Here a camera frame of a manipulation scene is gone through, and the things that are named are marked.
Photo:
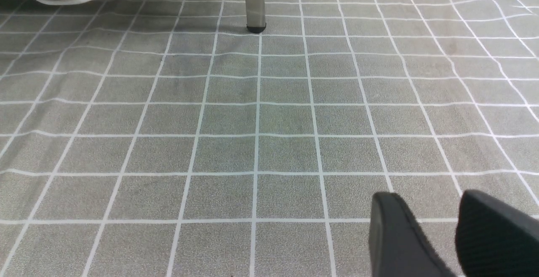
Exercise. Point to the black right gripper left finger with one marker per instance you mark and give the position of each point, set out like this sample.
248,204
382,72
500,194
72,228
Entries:
398,246

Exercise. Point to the stainless steel shoe rack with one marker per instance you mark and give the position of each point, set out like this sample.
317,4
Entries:
255,16

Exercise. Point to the grey grid tablecloth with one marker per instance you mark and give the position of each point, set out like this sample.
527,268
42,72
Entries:
160,138

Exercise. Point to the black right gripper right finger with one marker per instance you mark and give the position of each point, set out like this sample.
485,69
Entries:
494,239

